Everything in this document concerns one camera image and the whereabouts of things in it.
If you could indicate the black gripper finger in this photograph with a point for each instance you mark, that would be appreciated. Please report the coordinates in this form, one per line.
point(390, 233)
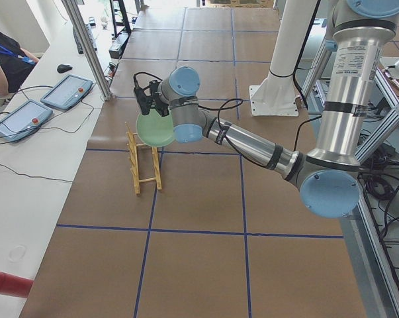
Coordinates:
point(161, 108)
point(144, 105)

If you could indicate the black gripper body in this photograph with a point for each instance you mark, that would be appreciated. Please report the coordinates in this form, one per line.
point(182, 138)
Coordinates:
point(160, 105)

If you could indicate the light green plate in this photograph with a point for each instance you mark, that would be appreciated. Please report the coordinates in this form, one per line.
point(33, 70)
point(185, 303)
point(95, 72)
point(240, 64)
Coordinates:
point(155, 130)

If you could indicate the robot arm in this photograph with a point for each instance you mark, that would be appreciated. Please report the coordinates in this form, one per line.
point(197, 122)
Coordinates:
point(285, 43)
point(325, 177)

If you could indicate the wooden plate rack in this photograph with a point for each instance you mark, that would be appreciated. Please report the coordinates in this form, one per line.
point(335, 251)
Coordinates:
point(144, 161)

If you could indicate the far teach pendant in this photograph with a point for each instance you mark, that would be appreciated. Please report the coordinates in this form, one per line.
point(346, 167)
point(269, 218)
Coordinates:
point(68, 92)

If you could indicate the teach pendant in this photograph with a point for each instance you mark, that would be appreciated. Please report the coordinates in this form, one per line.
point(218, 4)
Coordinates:
point(24, 121)
point(68, 92)

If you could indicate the black computer mouse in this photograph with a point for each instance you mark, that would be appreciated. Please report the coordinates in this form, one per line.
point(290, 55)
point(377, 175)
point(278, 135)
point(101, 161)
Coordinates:
point(63, 68)

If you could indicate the near teach pendant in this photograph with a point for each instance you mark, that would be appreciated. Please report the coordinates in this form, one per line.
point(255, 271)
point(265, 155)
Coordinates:
point(24, 121)

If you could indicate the person in black shirt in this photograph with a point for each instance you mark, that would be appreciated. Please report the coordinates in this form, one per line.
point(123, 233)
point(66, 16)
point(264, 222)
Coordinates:
point(16, 63)

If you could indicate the brown paper table cover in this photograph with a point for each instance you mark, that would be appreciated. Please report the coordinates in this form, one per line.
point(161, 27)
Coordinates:
point(223, 238)

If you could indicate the red cardboard tube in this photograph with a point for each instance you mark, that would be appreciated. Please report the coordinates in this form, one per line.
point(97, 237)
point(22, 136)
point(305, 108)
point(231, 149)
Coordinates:
point(15, 286)

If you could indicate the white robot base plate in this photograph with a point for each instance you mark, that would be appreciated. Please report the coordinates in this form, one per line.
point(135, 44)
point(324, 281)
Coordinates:
point(272, 101)

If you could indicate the aluminium frame post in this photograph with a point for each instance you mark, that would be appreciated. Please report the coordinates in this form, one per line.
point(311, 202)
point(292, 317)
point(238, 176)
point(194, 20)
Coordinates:
point(77, 21)

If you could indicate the aluminium frame rail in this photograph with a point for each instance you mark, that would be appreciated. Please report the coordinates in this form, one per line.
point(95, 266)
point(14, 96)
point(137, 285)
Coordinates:
point(379, 202)

